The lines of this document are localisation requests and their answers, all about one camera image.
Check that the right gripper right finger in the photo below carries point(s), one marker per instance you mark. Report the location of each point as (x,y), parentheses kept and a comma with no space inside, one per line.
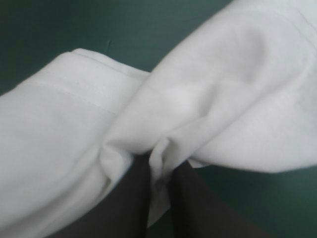
(198,210)

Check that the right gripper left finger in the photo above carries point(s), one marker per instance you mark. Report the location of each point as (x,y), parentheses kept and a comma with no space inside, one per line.
(123,205)

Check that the white T-shirt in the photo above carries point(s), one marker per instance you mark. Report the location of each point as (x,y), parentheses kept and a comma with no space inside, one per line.
(173,104)

